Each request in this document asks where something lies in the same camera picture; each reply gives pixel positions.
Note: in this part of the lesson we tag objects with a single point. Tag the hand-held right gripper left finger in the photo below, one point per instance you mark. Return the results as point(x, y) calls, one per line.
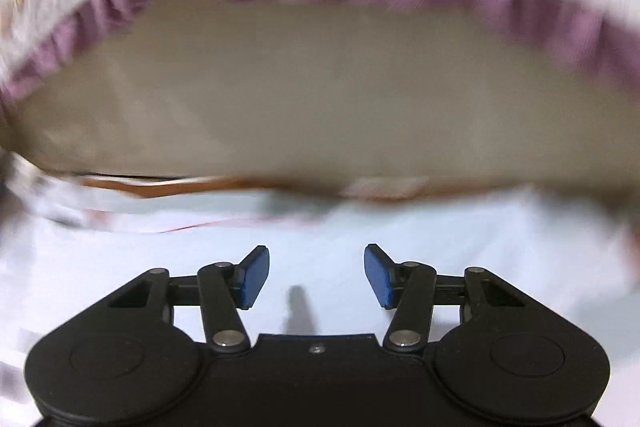
point(252, 279)

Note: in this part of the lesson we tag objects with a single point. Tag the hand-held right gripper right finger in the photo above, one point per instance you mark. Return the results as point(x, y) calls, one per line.
point(378, 279)

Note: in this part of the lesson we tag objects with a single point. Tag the white t-shirt with dark print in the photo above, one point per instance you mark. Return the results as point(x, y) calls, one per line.
point(320, 257)

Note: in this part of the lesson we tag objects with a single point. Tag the beige bed base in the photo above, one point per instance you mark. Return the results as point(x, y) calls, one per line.
point(320, 92)

